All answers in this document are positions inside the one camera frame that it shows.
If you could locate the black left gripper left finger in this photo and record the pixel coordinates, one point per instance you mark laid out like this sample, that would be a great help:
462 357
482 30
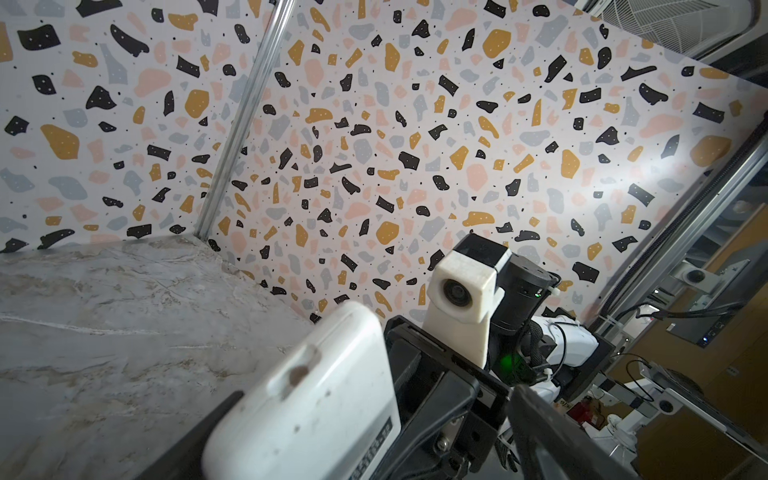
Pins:
183 460

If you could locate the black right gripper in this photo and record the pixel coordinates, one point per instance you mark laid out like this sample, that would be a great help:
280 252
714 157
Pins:
451 411

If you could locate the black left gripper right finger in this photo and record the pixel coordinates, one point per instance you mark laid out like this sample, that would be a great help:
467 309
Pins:
551 447

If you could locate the white red remote control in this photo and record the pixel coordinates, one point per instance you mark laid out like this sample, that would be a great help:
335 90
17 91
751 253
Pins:
327 411

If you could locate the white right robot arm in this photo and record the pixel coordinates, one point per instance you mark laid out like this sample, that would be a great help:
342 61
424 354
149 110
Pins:
547 354

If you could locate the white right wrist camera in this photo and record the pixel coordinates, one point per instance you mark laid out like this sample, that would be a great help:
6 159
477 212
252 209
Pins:
464 294

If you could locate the aluminium corner post left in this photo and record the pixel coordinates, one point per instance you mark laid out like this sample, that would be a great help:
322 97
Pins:
252 92

